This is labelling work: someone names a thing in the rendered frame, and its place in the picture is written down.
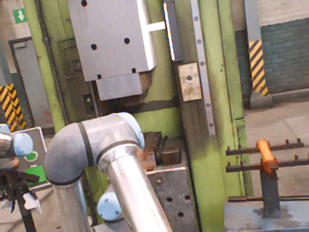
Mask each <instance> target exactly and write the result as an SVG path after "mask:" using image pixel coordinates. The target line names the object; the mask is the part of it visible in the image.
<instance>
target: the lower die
mask: <svg viewBox="0 0 309 232"><path fill-rule="evenodd" d="M155 133H156V132H152V131H151V132H150V134H149V136H148V139H147V141H146V144H145V147H144V150H143V151H142V158H141V159H140V162H141V164H142V167H143V169H146V168H147V167H148V166H154V167H157V164H158V161H157V160H156V158H155V157H156V153H157V152H156V149H155V147H154V146H152V147H151V148H150V150H149V147H150V145H151V143H152V139H153V137H154V135H155Z"/></svg>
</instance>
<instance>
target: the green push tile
mask: <svg viewBox="0 0 309 232"><path fill-rule="evenodd" d="M26 173H28V174H35V175H37V176H39V182H37V183H35V184H40V183H43V182H46V180H47V179H46V174H45V172H44V169H43V166H38V167H33V168H29V169H26ZM28 184H29V185H30V186H32V185H34V184H31V183H28Z"/></svg>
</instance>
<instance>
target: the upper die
mask: <svg viewBox="0 0 309 232"><path fill-rule="evenodd" d="M96 82H97V90H98V93H99V97H100V100H105V99H115V98H119V97H128V96H132V95H138V94H143V93H144V92H145V91H146V89H147V88H148V87H149V86H150V85H151V84H152V77H151V74H150V71H144V72H138V73H136V72H134V73H133V74H128V75H122V76H118V77H109V78H105V79H99V80H96Z"/></svg>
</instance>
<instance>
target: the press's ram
mask: <svg viewBox="0 0 309 232"><path fill-rule="evenodd" d="M66 1H67V5H68V9H69V14H70V20H71V23H72V27H73V30H74V37H75V41H76V44H77V48H78V51H79V58H80V62H81V66H82V69H83V76H84V79H85V82H87V81H93V80H99V79H105V78H109V77H118V76H122V75H128V74H133V73H135V72H136V73H140V72H144V71H149V70H151V69H152V68H154V67H155V66H157V65H158V61H157V55H156V52H155V42H154V39H153V35H152V31H155V30H160V29H164V28H165V22H164V21H162V22H159V23H154V24H151V21H150V15H149V12H148V2H147V0H66Z"/></svg>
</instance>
